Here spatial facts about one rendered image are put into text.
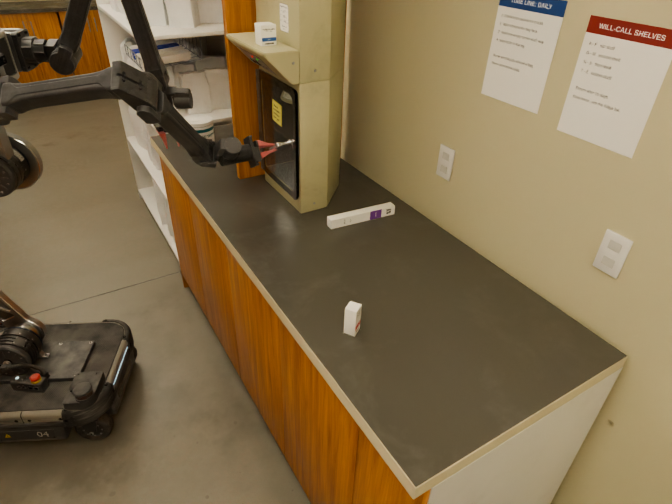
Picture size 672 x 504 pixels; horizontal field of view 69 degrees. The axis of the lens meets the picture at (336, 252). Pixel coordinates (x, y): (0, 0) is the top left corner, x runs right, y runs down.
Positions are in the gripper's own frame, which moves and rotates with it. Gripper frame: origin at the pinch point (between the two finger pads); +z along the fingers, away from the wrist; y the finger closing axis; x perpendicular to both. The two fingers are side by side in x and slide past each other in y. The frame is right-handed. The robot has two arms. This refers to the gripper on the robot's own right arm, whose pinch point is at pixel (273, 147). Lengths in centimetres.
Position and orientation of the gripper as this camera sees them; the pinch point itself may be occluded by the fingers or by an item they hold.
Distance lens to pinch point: 176.0
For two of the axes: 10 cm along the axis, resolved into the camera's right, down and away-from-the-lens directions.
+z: 8.6, -2.7, 4.4
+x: -4.5, 0.0, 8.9
